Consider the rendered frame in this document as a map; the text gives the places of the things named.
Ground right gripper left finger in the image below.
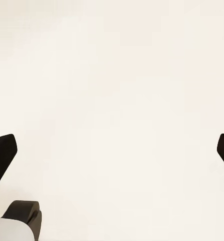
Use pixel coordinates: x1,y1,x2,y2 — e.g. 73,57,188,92
0,134,18,180

